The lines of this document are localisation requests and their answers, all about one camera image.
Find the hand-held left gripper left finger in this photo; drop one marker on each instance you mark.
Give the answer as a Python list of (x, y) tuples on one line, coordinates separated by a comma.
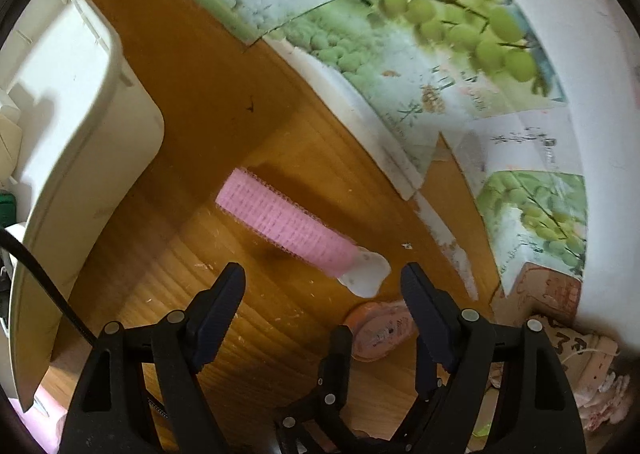
[(220, 309)]

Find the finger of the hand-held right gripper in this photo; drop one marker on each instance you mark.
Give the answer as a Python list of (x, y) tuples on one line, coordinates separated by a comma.
[(425, 376), (340, 349)]

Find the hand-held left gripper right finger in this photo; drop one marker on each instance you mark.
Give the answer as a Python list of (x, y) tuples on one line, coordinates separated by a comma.
[(425, 304)]

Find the pink hair roller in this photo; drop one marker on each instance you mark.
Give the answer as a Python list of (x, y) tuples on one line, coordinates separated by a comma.
[(280, 219)]

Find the white plastic storage box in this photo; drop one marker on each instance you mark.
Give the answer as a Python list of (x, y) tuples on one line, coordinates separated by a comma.
[(90, 134)]

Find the green and gold cylinder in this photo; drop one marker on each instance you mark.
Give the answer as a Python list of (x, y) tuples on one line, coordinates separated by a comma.
[(7, 209)]

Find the small beige box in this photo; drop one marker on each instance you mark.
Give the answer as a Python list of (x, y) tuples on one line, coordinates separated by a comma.
[(9, 139)]

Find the brown drawn cardboard sheet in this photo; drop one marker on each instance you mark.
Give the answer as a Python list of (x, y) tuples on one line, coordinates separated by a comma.
[(550, 294)]

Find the printed canvas bag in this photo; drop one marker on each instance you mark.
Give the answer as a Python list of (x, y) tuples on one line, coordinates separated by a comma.
[(575, 346)]

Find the pink cloth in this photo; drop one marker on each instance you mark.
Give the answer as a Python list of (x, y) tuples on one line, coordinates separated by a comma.
[(35, 421)]

